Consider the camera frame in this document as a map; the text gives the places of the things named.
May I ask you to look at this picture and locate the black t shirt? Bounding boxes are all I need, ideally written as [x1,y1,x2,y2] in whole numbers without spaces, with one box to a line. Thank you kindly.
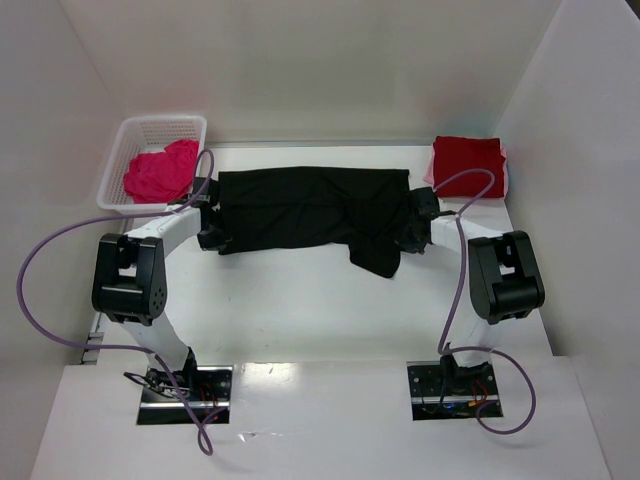
[219,166,409,279]

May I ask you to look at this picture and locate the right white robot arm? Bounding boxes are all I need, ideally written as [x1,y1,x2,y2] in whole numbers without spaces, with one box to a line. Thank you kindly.
[400,187,546,387]

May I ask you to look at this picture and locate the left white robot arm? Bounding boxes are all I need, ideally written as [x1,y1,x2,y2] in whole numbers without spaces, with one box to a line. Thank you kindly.
[92,177,231,393]

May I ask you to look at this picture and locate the folded red t shirt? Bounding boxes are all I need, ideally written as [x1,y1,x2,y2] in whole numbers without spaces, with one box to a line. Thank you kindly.
[432,136,504,199]

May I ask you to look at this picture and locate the magenta t shirt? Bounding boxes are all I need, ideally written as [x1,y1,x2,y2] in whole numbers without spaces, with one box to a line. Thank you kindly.
[123,139,199,204]

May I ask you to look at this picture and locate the white plastic basket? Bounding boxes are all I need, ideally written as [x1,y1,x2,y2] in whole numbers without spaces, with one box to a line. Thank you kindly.
[97,115,207,214]

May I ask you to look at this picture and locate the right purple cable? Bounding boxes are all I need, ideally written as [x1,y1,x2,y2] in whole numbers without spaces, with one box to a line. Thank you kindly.
[432,168,539,435]

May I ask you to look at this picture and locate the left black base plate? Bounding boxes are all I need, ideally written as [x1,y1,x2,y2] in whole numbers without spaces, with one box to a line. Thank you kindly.
[124,366,233,426]

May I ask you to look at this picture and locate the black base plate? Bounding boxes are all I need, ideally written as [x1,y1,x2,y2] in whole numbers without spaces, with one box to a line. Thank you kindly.
[407,360,503,421]
[124,366,233,426]

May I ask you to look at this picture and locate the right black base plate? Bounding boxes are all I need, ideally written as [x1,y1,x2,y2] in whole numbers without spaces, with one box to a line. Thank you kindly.
[407,360,503,421]

